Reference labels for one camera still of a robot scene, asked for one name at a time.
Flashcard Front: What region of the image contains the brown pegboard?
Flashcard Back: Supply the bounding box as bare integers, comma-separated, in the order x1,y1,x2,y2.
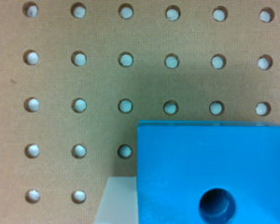
0,0,280,224

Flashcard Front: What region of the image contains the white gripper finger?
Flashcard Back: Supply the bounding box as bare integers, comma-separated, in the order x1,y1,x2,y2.
94,176,138,224

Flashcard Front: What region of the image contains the blue block with hole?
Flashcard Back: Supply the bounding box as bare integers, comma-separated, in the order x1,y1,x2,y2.
137,121,280,224

